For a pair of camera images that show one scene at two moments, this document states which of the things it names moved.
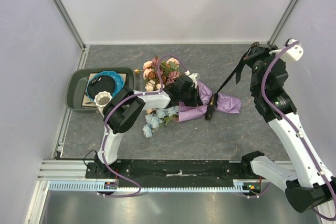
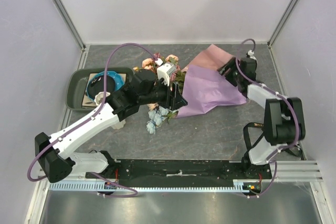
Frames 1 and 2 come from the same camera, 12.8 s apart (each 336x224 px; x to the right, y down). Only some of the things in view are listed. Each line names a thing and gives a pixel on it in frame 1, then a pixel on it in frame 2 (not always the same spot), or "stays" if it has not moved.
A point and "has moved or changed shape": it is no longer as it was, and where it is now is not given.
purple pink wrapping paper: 226,103 has moved or changed shape
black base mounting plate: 170,173 stays
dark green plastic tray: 76,80 stays
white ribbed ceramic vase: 101,99 stays
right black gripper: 258,51 -> 232,64
